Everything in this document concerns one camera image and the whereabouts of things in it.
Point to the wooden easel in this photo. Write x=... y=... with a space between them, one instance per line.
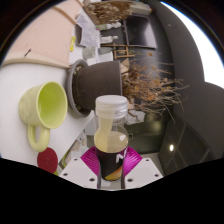
x=120 y=51

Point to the grey plant saucer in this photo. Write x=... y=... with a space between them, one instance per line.
x=70 y=93

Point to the small white plaster figurine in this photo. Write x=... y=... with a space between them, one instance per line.
x=108 y=39

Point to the loose white papers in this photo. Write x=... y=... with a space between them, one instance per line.
x=76 y=146

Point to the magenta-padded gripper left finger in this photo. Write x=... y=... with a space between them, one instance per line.
x=83 y=170

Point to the black wall screen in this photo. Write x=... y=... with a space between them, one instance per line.
x=140 y=31

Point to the dark pot with dried plant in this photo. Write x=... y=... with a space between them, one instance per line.
x=98 y=83

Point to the small yellow flat item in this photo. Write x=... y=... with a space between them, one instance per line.
x=72 y=43

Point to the yellow-green ceramic mug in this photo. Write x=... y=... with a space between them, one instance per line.
x=50 y=105

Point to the clear drink bottle dark label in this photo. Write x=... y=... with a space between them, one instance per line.
x=111 y=143

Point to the printed newspaper sheet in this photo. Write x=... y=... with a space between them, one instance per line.
x=88 y=31

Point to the flat round red coaster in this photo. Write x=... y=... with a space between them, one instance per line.
x=47 y=160

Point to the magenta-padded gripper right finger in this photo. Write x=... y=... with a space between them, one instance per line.
x=140 y=170

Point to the small grey cup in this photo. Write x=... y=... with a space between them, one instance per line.
x=89 y=53

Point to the light wooden board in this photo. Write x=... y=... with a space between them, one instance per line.
x=46 y=33

